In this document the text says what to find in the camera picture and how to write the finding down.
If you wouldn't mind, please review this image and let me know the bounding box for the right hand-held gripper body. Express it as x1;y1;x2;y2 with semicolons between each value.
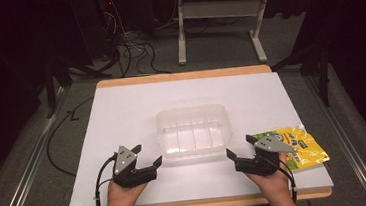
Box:
231;133;300;180

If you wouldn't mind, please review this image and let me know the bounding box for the clear plastic container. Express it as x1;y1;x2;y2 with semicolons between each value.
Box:
154;103;236;163

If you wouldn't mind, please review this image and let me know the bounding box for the yellow snack bag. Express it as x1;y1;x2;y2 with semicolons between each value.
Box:
251;122;332;178

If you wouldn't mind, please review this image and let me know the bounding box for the metal floor rail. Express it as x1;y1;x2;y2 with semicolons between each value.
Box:
303;70;366;206
0;87;78;206

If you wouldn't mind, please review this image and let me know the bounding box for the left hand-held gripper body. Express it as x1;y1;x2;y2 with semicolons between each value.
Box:
109;142;159;190

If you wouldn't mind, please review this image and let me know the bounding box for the black metal stand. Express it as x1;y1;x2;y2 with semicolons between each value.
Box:
268;40;337;112
40;55;77;120

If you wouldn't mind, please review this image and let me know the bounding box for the hand-held gripper cable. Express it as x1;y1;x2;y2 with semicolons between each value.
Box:
90;151;123;206
265;153;299;206

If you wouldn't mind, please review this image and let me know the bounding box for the left hand-held gripper cable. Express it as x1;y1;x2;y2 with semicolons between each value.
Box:
90;151;123;206

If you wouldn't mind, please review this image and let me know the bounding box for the person's right hand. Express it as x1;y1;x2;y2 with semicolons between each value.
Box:
243;151;297;206

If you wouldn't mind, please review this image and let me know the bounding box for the black floor cable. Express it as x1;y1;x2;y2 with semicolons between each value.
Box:
41;96;102;180

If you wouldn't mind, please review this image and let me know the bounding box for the right hand-held gripper cable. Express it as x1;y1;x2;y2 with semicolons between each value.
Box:
265;153;299;206

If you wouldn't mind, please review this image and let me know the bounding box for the tangle of cables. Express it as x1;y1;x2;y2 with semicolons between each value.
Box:
101;0;172;80

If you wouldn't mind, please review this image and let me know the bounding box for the white desk frame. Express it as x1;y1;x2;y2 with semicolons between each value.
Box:
172;0;321;72

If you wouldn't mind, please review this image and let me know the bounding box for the white table mat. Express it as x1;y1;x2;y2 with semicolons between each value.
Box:
57;67;335;206

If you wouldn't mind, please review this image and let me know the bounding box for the person's left hand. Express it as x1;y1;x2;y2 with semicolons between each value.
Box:
104;177;151;206

